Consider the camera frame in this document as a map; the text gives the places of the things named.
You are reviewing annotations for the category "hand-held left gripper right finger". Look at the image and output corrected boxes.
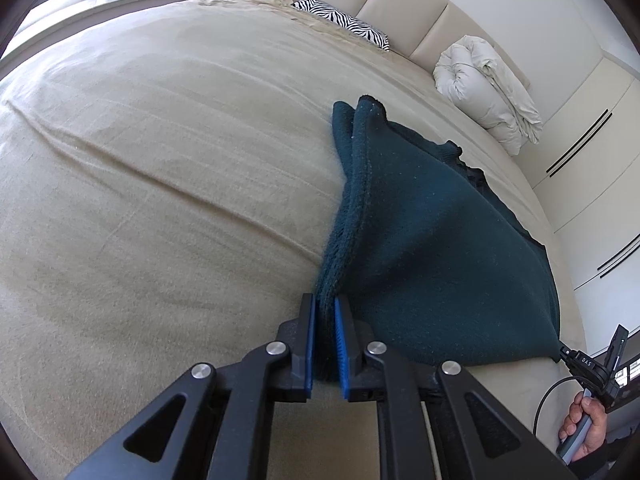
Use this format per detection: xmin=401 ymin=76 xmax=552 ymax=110
xmin=334 ymin=295 xmax=591 ymax=480

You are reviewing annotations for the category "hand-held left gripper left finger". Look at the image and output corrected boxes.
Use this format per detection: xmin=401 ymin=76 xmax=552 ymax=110
xmin=65 ymin=294 xmax=317 ymax=480

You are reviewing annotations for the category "dark green knit sweater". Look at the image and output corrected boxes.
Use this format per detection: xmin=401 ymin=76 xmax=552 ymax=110
xmin=315 ymin=94 xmax=562 ymax=384

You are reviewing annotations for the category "person's right forearm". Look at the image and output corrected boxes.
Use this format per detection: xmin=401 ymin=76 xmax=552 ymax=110
xmin=570 ymin=422 xmax=640 ymax=480

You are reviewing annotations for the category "person's right hand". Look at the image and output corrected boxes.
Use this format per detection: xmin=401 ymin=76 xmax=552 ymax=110
xmin=559 ymin=391 xmax=609 ymax=462

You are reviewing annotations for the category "bed with beige sheet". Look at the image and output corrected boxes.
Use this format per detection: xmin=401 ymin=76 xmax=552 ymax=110
xmin=0 ymin=0 xmax=592 ymax=480

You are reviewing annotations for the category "folded white duvet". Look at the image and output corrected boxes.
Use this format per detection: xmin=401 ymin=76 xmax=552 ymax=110
xmin=433 ymin=36 xmax=544 ymax=157

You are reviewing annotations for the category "zebra striped pillow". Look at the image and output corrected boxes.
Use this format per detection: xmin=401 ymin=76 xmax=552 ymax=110
xmin=291 ymin=0 xmax=391 ymax=52

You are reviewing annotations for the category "beige padded headboard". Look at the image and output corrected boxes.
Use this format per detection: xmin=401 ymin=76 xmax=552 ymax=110
xmin=295 ymin=0 xmax=532 ymax=91

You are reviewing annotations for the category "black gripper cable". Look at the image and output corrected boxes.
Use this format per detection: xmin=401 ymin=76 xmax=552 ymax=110
xmin=532 ymin=377 xmax=587 ymax=437

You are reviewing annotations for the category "white wardrobe with black handles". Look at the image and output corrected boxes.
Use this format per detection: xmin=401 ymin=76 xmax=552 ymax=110
xmin=510 ymin=35 xmax=640 ymax=361

